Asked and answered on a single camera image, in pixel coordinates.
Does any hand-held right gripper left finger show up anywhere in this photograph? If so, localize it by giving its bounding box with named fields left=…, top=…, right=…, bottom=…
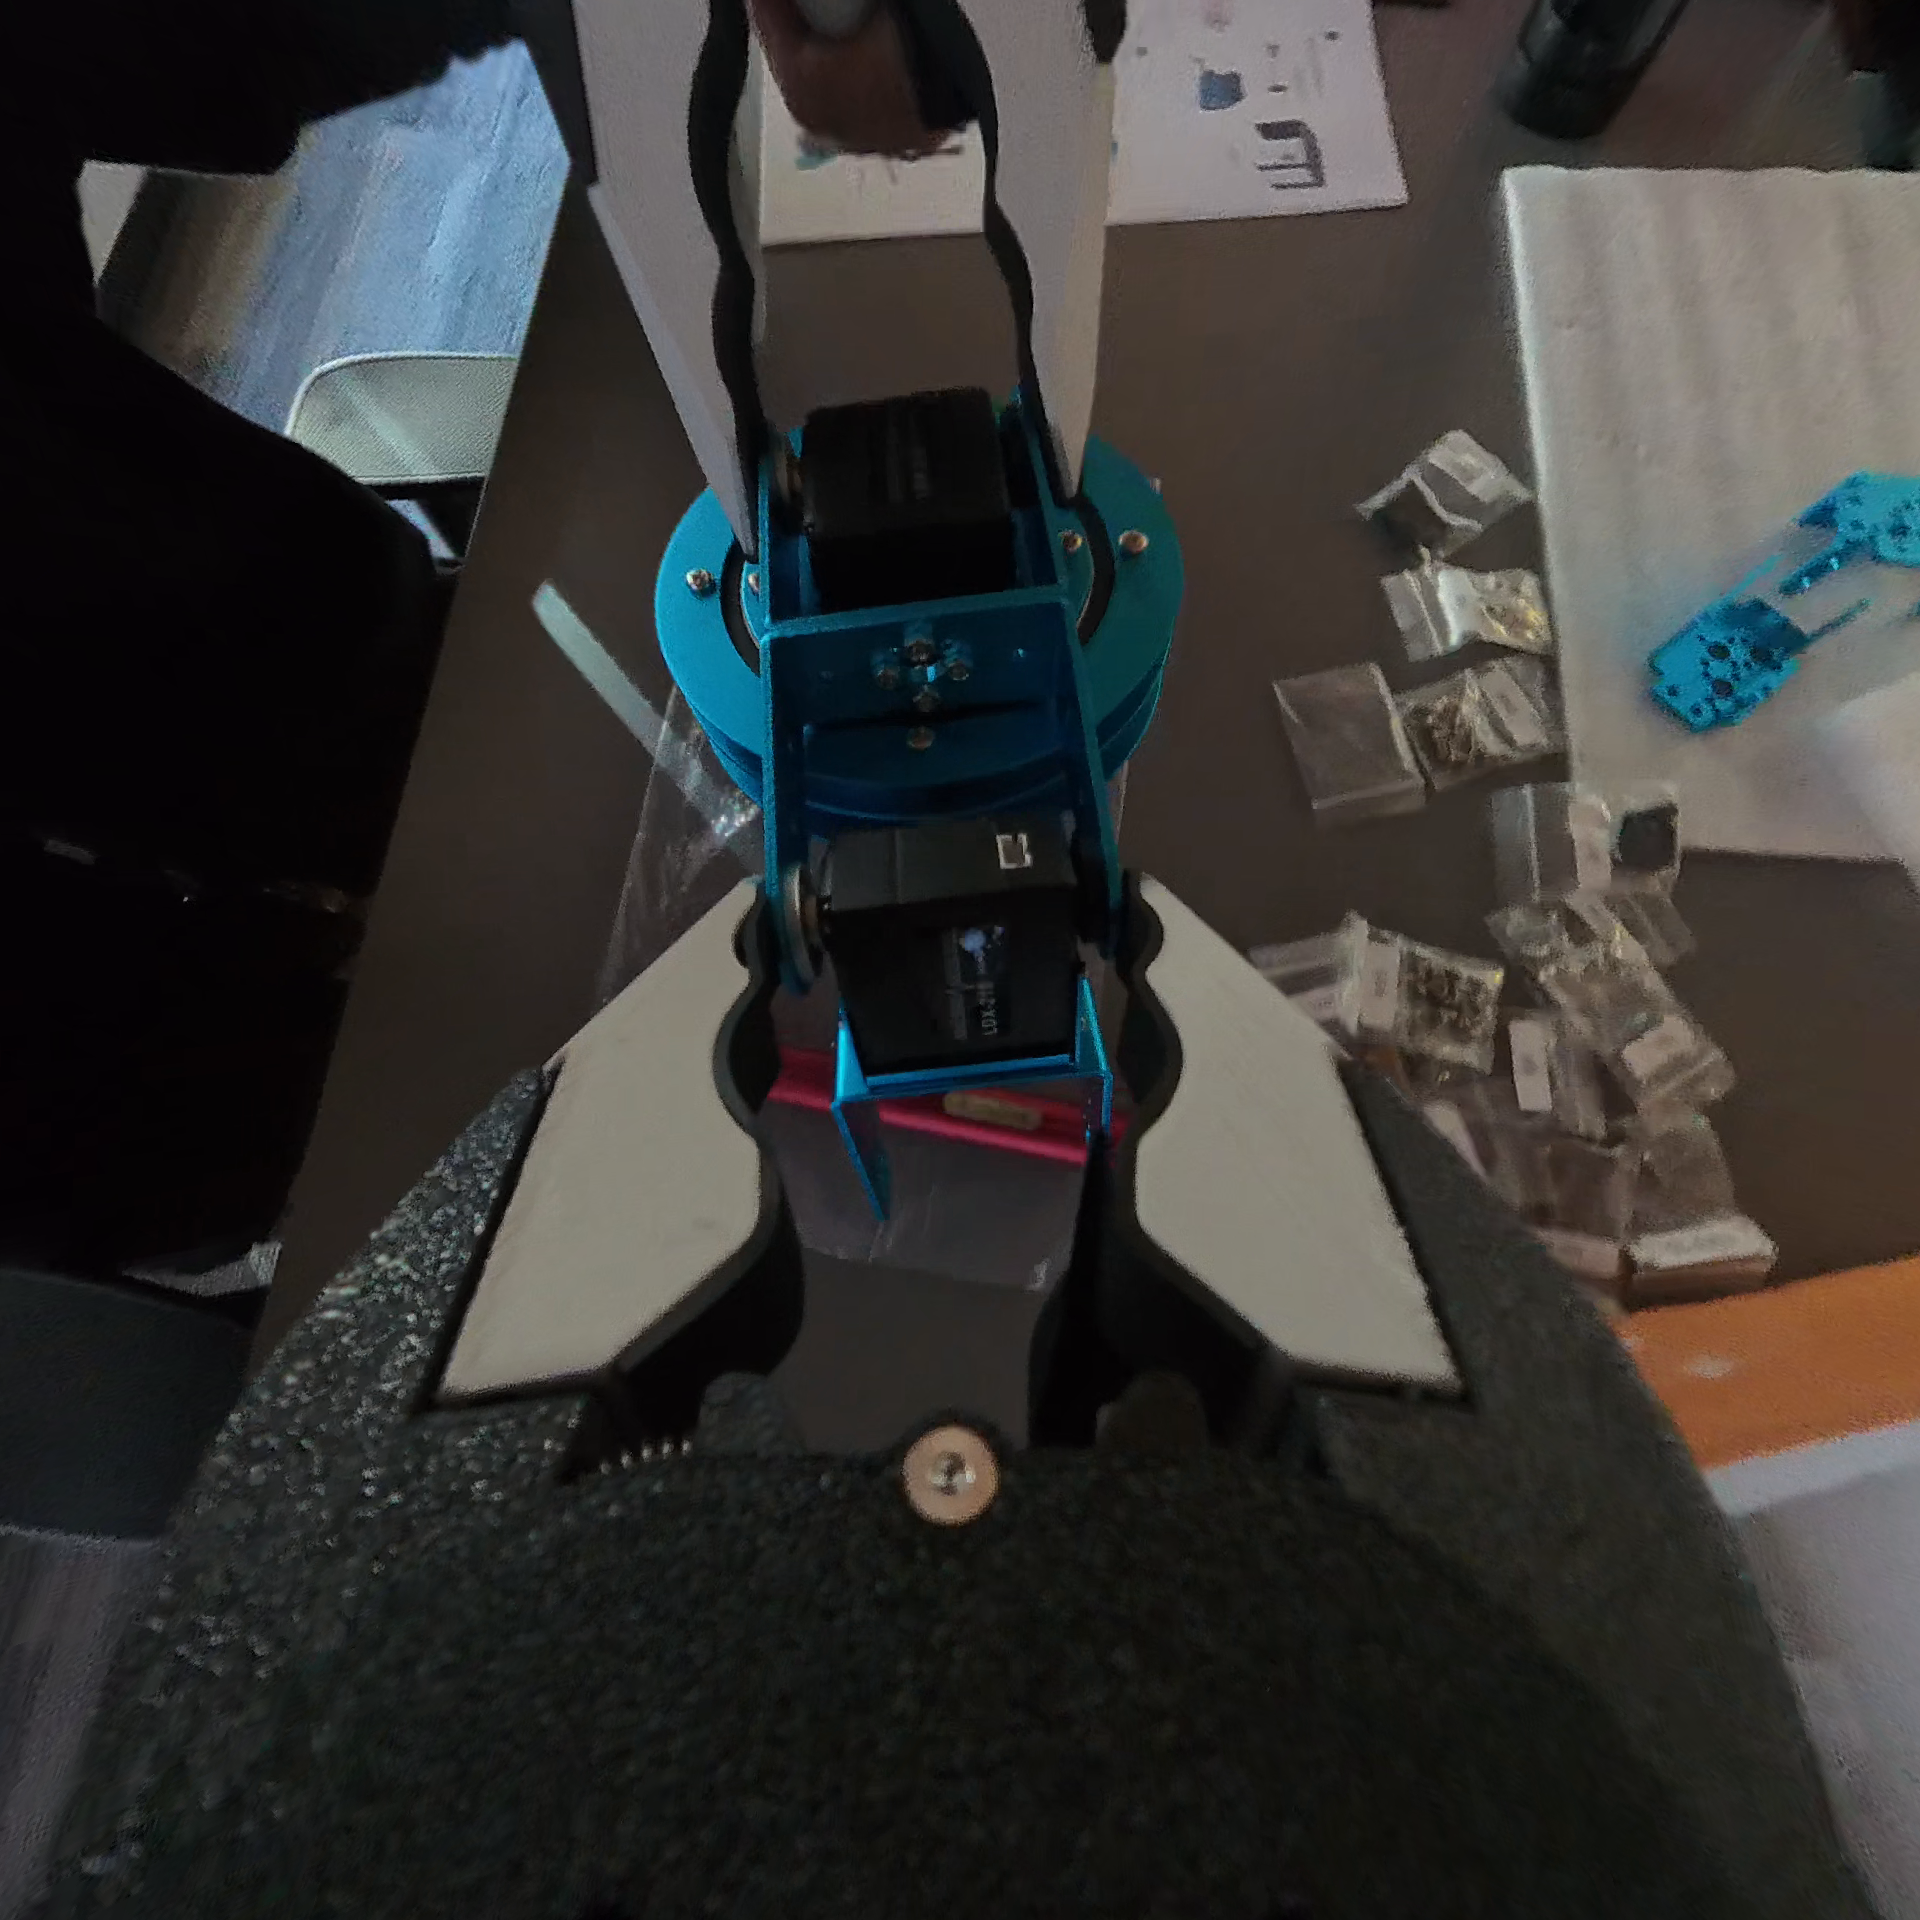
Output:
left=433, top=883, right=784, bottom=1402

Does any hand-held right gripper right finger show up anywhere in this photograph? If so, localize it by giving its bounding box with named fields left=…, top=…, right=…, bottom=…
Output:
left=1123, top=874, right=1460, bottom=1392

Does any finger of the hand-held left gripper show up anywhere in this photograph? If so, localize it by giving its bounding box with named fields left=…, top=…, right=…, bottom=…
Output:
left=978, top=0, right=1123, bottom=507
left=574, top=0, right=777, bottom=554

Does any red electric screwdriver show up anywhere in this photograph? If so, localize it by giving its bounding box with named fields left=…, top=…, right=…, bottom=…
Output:
left=766, top=1047, right=1120, bottom=1164

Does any blue toy robot arm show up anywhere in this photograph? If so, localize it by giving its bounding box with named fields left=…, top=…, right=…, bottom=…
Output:
left=657, top=381, right=1180, bottom=1225

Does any grey desk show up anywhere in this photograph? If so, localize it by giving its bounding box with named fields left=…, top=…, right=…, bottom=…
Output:
left=276, top=0, right=1920, bottom=1517

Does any person's left hand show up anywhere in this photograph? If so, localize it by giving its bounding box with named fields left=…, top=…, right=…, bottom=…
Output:
left=756, top=0, right=940, bottom=156

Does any printed instruction sheet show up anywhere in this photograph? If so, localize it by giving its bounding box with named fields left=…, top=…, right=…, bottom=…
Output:
left=756, top=0, right=1414, bottom=250

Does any clear plastic bag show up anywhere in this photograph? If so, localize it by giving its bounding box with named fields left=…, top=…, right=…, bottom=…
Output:
left=532, top=586, right=1144, bottom=1296

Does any pile of small screw bags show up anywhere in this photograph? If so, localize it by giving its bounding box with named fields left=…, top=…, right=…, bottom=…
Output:
left=1248, top=427, right=1783, bottom=1309

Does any white orange cardboard box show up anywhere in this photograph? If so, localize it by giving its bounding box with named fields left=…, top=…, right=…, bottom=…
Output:
left=1622, top=1252, right=1920, bottom=1920

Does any person's dark clothed body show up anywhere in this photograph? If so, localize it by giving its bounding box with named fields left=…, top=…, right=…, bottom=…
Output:
left=0, top=194, right=460, bottom=1292

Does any white foam sheet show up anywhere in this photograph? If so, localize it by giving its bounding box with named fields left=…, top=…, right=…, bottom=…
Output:
left=1500, top=163, right=1920, bottom=866

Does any blue metal bracket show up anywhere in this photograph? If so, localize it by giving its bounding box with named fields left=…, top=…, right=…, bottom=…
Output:
left=1648, top=468, right=1920, bottom=736

